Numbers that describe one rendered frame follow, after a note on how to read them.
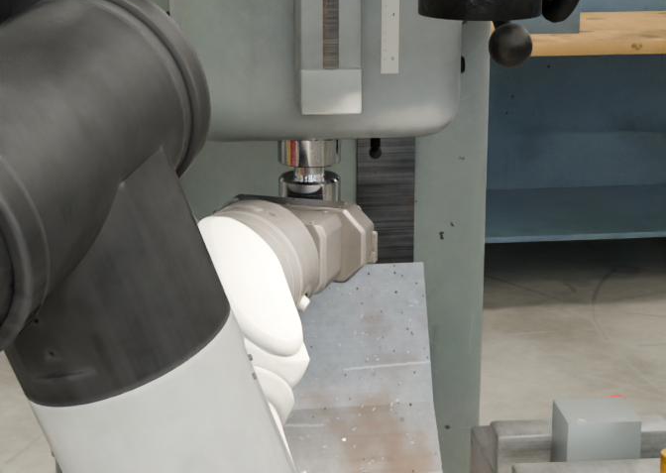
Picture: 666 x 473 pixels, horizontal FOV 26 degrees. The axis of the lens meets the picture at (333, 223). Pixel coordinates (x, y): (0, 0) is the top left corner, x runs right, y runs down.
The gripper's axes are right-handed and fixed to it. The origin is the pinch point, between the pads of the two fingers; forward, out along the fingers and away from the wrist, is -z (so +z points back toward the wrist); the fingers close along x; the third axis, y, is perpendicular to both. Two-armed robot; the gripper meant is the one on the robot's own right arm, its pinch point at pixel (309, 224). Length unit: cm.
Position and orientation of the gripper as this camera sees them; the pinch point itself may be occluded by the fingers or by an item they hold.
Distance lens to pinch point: 109.7
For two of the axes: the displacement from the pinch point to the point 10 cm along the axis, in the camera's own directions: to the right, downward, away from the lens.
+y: 0.0, 9.7, 2.5
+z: -3.0, 2.3, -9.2
